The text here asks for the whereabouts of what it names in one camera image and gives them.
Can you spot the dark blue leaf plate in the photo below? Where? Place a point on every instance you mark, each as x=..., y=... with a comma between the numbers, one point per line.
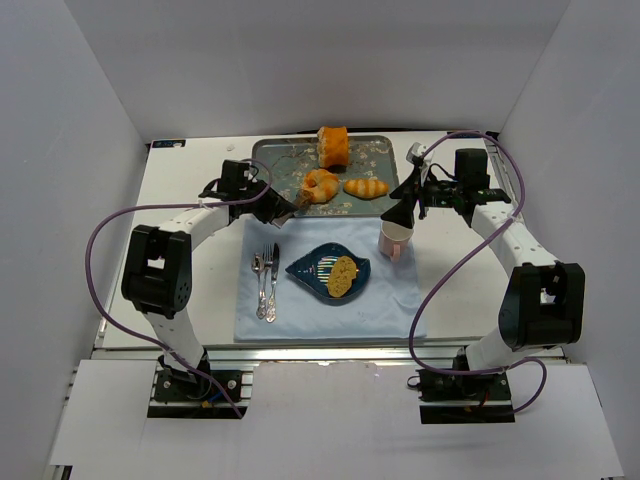
x=313, y=270

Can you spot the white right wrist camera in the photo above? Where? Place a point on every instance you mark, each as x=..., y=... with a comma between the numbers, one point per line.
x=416, y=153

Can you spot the silver spoon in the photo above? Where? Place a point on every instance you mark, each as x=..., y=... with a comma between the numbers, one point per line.
x=258, y=268

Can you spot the floral metal tray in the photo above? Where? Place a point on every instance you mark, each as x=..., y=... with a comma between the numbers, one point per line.
x=289, y=159

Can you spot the silver fork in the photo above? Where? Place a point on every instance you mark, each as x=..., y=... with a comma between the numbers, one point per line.
x=267, y=260

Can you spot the silver metal tongs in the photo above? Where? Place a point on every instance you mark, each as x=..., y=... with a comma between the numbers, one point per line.
x=300, y=200

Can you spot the silver knife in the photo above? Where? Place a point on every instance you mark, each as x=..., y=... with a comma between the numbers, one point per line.
x=271, y=303

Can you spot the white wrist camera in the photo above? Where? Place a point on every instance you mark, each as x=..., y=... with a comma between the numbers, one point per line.
x=252, y=173
x=416, y=153

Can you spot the tall orange bread loaf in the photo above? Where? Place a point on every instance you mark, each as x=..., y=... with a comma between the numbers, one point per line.
x=333, y=147

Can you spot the pink mug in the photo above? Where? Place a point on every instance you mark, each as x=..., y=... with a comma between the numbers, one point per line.
x=393, y=240

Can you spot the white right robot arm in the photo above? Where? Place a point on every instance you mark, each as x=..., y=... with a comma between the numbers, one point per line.
x=543, y=304

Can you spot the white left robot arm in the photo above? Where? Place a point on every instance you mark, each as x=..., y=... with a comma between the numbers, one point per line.
x=157, y=276

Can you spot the aluminium frame rail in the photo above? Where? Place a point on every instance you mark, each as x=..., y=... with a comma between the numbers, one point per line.
x=435, y=354

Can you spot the striped bread roll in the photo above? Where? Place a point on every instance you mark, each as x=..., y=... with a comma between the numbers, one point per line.
x=366, y=188

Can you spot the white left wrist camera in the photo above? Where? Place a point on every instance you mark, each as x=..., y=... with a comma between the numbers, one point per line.
x=252, y=173

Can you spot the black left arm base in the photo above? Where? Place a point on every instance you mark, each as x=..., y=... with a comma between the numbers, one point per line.
x=176, y=398

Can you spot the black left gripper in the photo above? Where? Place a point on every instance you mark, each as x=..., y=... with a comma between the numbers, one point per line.
x=275, y=206

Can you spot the light blue cloth mat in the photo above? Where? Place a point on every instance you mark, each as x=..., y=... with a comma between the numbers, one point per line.
x=383, y=310

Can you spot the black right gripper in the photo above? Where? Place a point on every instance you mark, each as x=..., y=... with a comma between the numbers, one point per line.
x=413, y=185

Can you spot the herb bread slice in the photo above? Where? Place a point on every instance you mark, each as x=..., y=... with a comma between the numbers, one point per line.
x=342, y=276

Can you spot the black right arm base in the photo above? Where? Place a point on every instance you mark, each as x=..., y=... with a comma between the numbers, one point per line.
x=459, y=399

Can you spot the round orange croissant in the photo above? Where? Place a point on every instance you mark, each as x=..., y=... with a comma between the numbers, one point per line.
x=320, y=186

